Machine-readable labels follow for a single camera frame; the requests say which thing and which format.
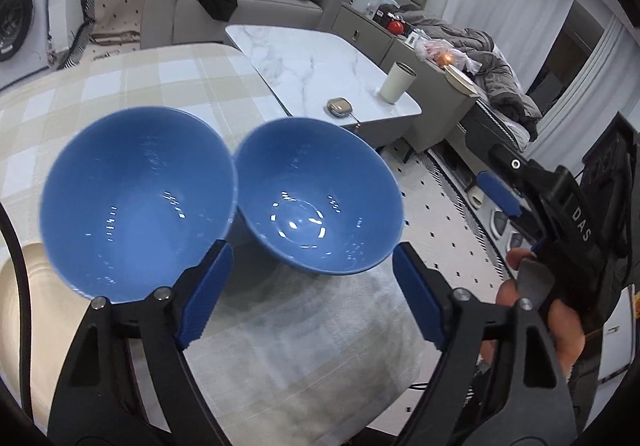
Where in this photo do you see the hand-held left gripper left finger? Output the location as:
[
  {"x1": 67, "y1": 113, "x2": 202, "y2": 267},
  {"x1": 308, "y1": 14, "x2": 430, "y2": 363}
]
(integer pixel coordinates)
[{"x1": 47, "y1": 238, "x2": 235, "y2": 446}]

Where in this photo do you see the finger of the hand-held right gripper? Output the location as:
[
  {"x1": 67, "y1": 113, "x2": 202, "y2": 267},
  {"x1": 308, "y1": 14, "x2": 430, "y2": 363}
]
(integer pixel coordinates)
[
  {"x1": 477, "y1": 172, "x2": 541, "y2": 234},
  {"x1": 487, "y1": 144, "x2": 561, "y2": 187}
]

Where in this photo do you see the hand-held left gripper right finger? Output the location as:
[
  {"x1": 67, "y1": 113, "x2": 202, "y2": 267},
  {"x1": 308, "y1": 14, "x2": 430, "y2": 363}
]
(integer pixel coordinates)
[{"x1": 392, "y1": 242, "x2": 586, "y2": 446}]

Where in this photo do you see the blue bowl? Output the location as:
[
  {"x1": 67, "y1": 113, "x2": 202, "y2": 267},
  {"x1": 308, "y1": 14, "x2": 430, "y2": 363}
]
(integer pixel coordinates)
[
  {"x1": 232, "y1": 117, "x2": 405, "y2": 275},
  {"x1": 39, "y1": 106, "x2": 239, "y2": 304}
]

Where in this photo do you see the cream plate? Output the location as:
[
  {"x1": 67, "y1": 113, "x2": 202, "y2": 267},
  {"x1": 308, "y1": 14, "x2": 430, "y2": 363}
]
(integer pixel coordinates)
[{"x1": 0, "y1": 241, "x2": 98, "y2": 427}]

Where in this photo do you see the person's right hand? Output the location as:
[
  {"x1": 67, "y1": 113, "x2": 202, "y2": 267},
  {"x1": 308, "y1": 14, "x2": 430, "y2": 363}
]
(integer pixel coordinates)
[{"x1": 495, "y1": 247, "x2": 587, "y2": 373}]

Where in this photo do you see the grey blanket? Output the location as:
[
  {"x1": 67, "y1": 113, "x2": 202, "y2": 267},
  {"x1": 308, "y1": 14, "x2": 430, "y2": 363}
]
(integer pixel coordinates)
[{"x1": 400, "y1": 11, "x2": 543, "y2": 142}]

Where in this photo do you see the book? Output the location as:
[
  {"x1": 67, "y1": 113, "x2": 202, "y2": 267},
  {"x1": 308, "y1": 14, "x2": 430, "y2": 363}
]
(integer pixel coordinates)
[{"x1": 442, "y1": 65, "x2": 481, "y2": 99}]

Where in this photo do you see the plastic bag of oranges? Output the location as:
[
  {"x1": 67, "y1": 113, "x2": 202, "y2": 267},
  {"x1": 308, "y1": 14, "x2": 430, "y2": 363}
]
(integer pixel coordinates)
[{"x1": 415, "y1": 37, "x2": 476, "y2": 74}]

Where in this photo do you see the cream cup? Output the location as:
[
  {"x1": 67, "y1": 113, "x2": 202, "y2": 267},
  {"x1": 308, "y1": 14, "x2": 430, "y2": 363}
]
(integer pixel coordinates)
[{"x1": 379, "y1": 61, "x2": 417, "y2": 104}]

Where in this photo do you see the grey sofa side console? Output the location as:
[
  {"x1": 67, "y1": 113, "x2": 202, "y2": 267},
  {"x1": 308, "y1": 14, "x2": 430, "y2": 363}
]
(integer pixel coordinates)
[{"x1": 322, "y1": 0, "x2": 481, "y2": 152}]

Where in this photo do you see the white marble coffee table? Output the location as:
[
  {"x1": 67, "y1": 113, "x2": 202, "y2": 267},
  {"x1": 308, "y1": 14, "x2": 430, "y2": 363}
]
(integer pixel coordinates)
[{"x1": 225, "y1": 23, "x2": 423, "y2": 152}]

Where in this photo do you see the white washing machine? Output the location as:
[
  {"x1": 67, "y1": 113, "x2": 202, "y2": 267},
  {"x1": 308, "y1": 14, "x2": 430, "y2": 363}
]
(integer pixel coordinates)
[{"x1": 0, "y1": 0, "x2": 56, "y2": 77}]

